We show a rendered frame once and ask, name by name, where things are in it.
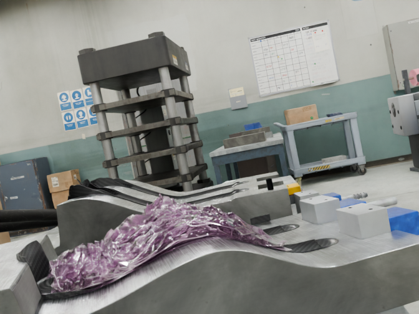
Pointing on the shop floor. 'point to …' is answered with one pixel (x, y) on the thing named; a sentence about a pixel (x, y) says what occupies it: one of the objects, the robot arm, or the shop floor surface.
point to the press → (147, 109)
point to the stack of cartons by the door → (62, 185)
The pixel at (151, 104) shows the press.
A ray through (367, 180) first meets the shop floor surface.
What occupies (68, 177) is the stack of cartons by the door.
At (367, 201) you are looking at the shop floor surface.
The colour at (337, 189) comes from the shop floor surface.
